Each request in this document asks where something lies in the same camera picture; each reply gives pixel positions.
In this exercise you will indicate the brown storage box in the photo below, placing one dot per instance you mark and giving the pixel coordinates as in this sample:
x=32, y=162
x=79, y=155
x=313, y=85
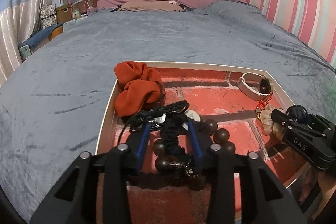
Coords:
x=63, y=14

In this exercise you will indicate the black scrunchie with bell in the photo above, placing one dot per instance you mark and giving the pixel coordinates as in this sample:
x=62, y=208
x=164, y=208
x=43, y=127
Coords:
x=171, y=129

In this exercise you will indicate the red string gold charm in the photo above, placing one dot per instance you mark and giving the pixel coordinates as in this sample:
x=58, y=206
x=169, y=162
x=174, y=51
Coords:
x=262, y=104

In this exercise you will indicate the white strap wristwatch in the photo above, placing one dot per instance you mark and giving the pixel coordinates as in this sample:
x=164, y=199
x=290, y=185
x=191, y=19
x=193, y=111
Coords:
x=255, y=86

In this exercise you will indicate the beige red jewelry tray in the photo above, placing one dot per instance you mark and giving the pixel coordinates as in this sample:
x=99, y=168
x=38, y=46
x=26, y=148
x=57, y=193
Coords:
x=186, y=150

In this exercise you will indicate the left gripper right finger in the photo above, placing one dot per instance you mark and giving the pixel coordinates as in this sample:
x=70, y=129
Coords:
x=264, y=199

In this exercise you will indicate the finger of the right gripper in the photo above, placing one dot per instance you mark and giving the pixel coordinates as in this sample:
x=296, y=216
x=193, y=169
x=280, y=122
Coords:
x=300, y=114
x=282, y=119

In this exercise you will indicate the tan pillow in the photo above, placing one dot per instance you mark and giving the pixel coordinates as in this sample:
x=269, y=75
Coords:
x=151, y=6

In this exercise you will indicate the grey velvet bed blanket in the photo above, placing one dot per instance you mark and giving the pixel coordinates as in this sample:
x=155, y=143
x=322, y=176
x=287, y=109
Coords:
x=52, y=105

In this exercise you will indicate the person right hand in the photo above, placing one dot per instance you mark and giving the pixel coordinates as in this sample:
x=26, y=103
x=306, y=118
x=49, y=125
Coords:
x=324, y=182

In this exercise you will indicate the orange fabric scrunchie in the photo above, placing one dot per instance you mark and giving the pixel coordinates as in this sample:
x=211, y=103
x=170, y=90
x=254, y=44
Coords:
x=141, y=88

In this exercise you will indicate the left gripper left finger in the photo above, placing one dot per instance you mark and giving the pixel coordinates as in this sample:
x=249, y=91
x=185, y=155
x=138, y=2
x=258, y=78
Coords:
x=73, y=198

